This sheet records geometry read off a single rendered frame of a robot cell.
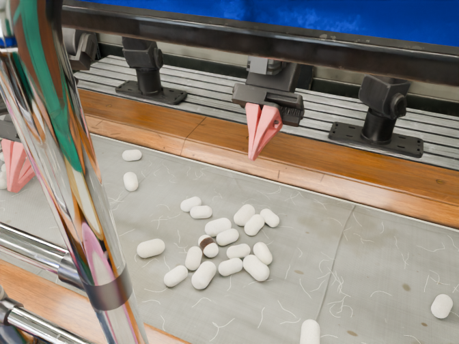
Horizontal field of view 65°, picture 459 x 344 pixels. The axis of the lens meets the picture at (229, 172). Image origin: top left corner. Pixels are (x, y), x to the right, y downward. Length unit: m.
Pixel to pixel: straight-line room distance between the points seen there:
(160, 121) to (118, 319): 0.54
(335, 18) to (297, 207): 0.38
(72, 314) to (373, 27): 0.38
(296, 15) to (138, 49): 0.75
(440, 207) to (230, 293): 0.33
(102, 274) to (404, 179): 0.51
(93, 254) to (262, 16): 0.15
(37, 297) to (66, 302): 0.03
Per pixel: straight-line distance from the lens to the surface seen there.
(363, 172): 0.61
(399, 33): 0.21
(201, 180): 0.60
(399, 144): 0.88
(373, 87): 0.79
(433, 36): 0.21
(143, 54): 0.95
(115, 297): 0.20
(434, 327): 0.49
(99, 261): 0.18
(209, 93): 1.04
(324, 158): 0.63
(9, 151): 0.63
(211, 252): 0.47
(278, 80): 0.52
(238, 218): 0.51
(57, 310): 0.45
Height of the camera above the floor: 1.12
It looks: 38 degrees down
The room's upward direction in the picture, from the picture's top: straight up
